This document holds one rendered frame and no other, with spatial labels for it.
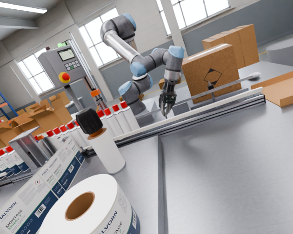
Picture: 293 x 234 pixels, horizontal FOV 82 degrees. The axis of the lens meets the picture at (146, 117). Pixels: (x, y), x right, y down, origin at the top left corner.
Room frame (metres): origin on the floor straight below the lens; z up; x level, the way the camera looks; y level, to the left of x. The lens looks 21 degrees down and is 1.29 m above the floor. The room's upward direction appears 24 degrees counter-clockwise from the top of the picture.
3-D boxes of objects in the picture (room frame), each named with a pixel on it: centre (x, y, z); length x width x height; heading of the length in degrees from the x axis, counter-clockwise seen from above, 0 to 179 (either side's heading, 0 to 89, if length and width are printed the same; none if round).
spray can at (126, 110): (0.92, 0.09, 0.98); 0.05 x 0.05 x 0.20
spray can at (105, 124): (0.96, 0.24, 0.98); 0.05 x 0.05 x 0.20
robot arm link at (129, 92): (1.27, 0.04, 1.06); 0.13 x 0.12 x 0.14; 110
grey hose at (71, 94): (1.08, 0.36, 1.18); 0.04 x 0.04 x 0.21
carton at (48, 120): (2.58, 1.28, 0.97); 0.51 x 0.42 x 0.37; 166
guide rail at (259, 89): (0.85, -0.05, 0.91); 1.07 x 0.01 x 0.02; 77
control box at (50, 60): (1.06, 0.31, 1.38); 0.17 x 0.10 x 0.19; 132
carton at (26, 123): (2.75, 1.64, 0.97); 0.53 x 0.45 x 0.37; 162
